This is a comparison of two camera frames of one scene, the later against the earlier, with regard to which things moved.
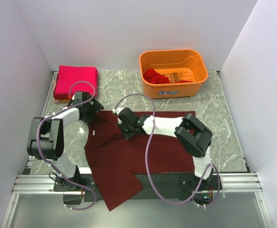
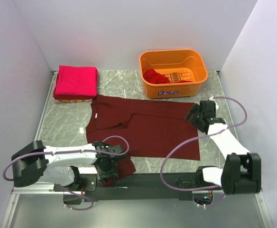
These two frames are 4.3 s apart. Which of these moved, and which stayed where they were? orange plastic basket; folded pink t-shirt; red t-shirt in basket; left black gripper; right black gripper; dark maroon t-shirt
Moved: left black gripper; dark maroon t-shirt; right black gripper
Stayed: folded pink t-shirt; orange plastic basket; red t-shirt in basket
